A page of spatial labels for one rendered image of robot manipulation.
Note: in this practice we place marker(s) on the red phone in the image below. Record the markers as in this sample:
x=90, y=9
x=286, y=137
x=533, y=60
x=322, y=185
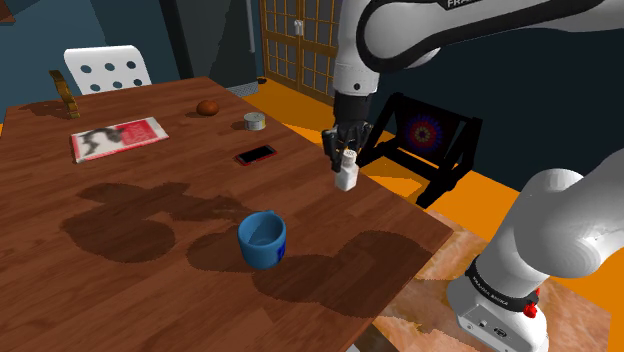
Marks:
x=256, y=155

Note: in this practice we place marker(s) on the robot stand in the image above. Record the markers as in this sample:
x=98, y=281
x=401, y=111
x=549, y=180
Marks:
x=429, y=292

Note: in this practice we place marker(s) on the white chair with holes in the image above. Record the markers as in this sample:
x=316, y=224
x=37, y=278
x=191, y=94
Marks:
x=109, y=68

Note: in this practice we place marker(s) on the red and white magazine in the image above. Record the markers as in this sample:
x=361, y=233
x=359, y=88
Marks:
x=126, y=136

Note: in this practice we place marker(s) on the silver tin can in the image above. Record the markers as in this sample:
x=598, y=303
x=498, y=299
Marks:
x=254, y=122

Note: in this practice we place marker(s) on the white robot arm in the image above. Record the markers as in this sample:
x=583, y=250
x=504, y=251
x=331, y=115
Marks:
x=551, y=229

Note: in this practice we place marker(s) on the small white bottle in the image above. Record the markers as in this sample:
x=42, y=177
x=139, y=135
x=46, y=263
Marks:
x=347, y=176

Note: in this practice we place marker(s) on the wooden lattice door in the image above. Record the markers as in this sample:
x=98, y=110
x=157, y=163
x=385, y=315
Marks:
x=287, y=44

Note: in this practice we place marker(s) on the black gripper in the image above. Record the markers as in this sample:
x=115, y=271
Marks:
x=352, y=109

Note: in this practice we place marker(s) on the brown round fruit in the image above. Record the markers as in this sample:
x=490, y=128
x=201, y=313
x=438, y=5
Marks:
x=207, y=108

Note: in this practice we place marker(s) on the curved gold object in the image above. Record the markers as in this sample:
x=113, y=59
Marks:
x=67, y=95

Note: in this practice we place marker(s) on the brown wooden table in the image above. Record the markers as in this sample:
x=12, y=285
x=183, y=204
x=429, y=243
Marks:
x=146, y=302

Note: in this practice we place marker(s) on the blue cup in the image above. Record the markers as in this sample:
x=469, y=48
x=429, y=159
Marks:
x=258, y=251

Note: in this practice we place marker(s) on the black frame with colourful disc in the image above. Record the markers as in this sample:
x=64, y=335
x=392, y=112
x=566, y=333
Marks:
x=424, y=134

